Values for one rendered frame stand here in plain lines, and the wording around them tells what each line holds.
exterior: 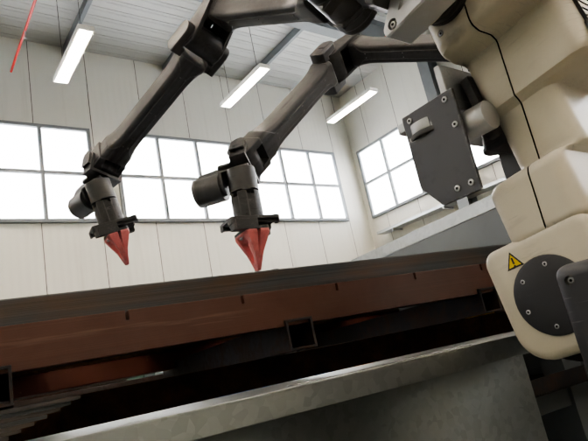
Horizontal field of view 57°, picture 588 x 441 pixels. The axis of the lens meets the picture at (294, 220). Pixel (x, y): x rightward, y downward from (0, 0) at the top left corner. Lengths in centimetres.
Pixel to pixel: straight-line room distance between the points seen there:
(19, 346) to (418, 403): 62
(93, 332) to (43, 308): 9
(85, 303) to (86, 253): 899
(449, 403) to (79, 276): 895
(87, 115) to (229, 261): 384
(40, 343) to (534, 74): 76
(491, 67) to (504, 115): 7
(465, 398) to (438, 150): 45
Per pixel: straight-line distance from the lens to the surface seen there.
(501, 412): 110
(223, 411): 63
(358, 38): 138
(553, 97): 83
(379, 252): 203
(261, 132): 113
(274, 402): 65
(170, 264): 1030
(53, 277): 962
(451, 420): 101
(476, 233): 168
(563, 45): 82
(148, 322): 82
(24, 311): 85
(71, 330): 81
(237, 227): 98
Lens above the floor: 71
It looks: 14 degrees up
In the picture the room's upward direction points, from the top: 12 degrees counter-clockwise
